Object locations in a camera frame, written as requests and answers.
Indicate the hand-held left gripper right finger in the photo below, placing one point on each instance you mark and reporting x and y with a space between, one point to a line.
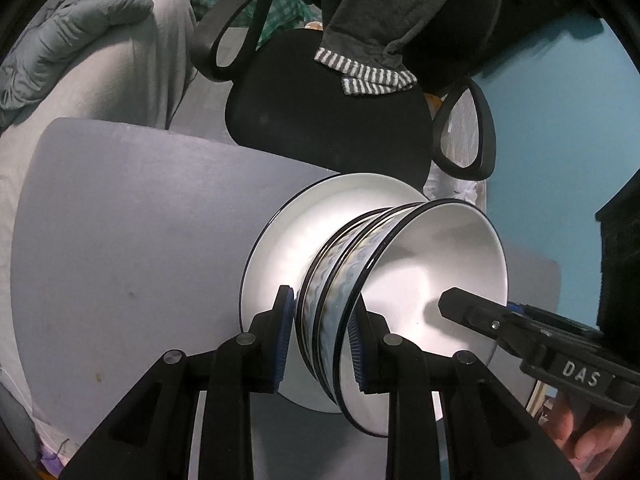
357 355

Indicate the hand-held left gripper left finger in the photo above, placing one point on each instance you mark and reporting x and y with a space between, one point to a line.
282 340

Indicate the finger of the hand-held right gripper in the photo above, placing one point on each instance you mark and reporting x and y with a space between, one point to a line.
550 317
470 310

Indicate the deep white ribbed bowl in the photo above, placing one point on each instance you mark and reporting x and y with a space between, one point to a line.
332 320

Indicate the wide white bowl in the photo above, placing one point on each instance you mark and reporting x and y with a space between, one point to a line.
440 260

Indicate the white plate black rim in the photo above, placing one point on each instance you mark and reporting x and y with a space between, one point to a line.
285 260

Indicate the person's right hand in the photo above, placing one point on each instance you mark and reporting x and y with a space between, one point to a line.
590 440

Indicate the black cabinet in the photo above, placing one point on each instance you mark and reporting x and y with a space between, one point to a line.
622 260

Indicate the crumpled white plastic sheet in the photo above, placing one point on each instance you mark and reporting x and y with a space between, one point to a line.
465 195

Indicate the black office chair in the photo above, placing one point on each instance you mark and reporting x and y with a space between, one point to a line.
310 120

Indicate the grey covered bed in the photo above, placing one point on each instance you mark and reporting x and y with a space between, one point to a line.
100 70

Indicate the green checkered tablecloth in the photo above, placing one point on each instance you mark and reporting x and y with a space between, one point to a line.
290 5

